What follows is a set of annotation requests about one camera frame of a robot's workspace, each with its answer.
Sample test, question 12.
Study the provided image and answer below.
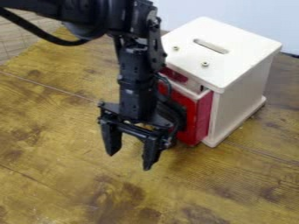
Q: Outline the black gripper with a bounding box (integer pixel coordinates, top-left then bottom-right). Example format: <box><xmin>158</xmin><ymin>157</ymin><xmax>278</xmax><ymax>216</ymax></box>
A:
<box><xmin>97</xmin><ymin>102</ymin><xmax>170</xmax><ymax>171</ymax></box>

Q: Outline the black drawer handle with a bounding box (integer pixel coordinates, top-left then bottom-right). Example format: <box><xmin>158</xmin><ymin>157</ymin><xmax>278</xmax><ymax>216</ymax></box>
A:
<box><xmin>157</xmin><ymin>100</ymin><xmax>186</xmax><ymax>146</ymax></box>

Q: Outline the red drawer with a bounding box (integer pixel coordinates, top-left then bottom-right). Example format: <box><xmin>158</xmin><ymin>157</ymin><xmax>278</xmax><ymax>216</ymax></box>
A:
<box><xmin>158</xmin><ymin>67</ymin><xmax>213</xmax><ymax>146</ymax></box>

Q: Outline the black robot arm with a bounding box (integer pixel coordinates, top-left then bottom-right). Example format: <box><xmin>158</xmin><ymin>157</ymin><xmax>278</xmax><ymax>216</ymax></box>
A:
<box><xmin>0</xmin><ymin>0</ymin><xmax>180</xmax><ymax>170</ymax></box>

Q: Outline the white wooden cabinet box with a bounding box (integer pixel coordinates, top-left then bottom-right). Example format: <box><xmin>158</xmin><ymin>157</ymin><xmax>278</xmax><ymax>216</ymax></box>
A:
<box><xmin>162</xmin><ymin>17</ymin><xmax>281</xmax><ymax>147</ymax></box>

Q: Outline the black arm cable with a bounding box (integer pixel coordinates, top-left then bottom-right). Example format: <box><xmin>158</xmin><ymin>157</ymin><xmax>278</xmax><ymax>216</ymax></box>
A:
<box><xmin>154</xmin><ymin>73</ymin><xmax>173</xmax><ymax>102</ymax></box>

